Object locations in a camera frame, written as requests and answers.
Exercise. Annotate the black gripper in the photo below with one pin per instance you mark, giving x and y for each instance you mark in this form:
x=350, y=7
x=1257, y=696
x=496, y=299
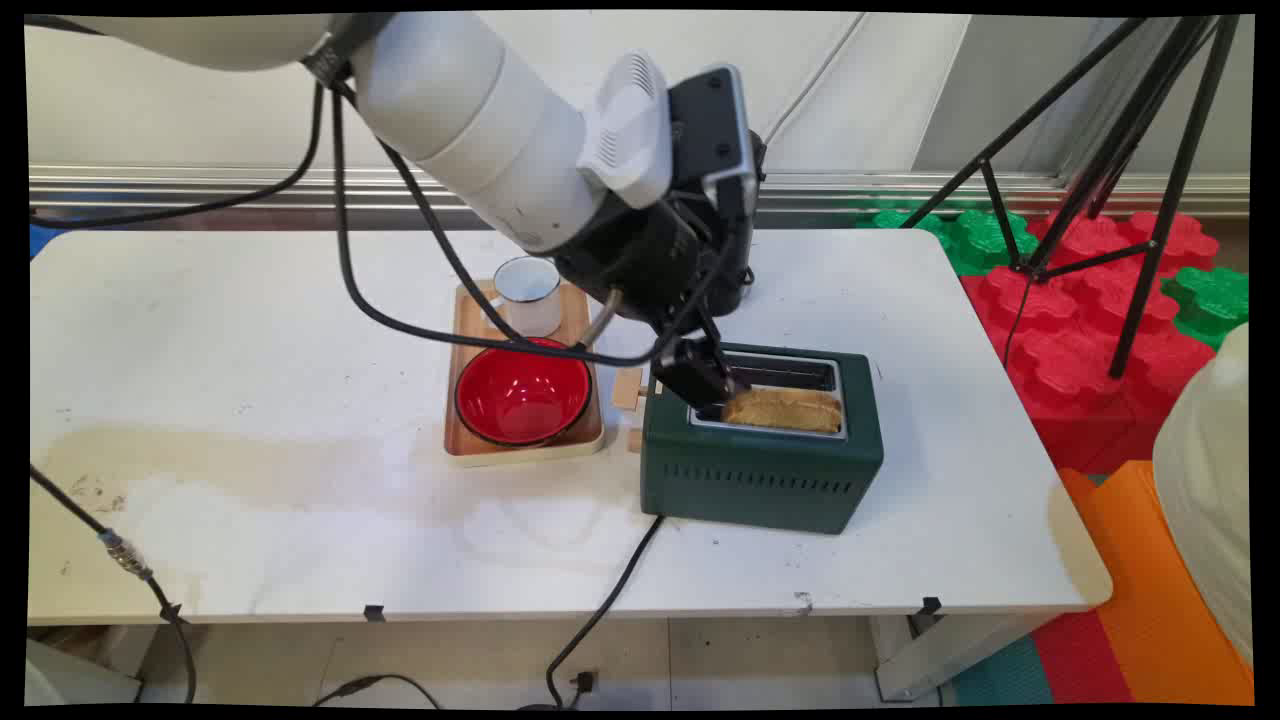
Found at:
x=640, y=260

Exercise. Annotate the brown toast slice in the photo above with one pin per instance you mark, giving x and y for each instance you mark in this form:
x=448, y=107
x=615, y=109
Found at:
x=790, y=410

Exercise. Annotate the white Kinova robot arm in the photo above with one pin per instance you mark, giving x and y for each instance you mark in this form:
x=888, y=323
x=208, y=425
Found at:
x=480, y=120

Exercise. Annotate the wooden toaster lever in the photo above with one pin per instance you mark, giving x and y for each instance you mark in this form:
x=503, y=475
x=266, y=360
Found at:
x=627, y=390

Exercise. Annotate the wooden toaster dial knob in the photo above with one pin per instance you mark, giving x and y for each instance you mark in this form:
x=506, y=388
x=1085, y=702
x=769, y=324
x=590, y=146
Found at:
x=634, y=440

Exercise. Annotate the dark green toaster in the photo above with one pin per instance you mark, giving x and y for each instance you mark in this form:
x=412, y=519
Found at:
x=760, y=470

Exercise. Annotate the black coffee machine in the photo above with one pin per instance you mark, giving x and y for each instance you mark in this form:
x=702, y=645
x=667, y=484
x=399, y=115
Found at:
x=757, y=200

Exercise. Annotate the red bowl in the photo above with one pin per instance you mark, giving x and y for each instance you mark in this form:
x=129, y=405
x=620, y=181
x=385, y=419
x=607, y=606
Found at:
x=520, y=395

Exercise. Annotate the white enamel mug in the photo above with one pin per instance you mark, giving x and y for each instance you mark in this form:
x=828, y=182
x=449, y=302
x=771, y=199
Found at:
x=535, y=290

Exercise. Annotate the wooden serving tray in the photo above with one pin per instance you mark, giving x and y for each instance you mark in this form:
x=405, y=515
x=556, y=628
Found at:
x=470, y=310

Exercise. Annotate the green foam block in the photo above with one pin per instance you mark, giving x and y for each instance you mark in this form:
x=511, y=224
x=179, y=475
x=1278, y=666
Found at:
x=1215, y=300
x=975, y=240

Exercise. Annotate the white table leg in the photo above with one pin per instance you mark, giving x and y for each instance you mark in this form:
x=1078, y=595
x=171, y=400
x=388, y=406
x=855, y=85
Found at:
x=940, y=655

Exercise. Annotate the large red foam block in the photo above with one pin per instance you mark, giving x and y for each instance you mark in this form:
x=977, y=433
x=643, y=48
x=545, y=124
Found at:
x=1080, y=340

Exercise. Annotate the teal floor mat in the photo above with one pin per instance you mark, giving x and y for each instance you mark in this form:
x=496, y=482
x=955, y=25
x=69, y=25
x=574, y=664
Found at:
x=1000, y=680

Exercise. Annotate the red floor mat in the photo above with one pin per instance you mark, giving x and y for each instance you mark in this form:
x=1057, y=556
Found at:
x=1085, y=665

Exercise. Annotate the small red foam block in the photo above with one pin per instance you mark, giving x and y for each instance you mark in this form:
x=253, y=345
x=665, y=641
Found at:
x=1180, y=240

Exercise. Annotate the orange floor mat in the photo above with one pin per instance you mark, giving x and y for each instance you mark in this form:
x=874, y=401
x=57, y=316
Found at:
x=1150, y=600

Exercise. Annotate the black tripod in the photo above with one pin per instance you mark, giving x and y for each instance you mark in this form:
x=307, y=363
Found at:
x=1160, y=160

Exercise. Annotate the cream cloth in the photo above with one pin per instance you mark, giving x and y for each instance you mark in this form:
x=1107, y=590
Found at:
x=1210, y=480

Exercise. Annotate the blue foam piece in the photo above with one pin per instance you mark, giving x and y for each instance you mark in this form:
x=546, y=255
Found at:
x=42, y=240

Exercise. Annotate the white box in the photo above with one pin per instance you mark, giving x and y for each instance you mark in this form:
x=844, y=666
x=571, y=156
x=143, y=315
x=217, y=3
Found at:
x=70, y=680

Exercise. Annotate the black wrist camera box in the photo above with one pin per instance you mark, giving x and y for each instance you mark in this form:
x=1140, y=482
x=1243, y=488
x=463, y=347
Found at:
x=712, y=120

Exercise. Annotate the aluminium wall rail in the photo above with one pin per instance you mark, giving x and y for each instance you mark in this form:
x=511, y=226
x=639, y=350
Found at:
x=200, y=185

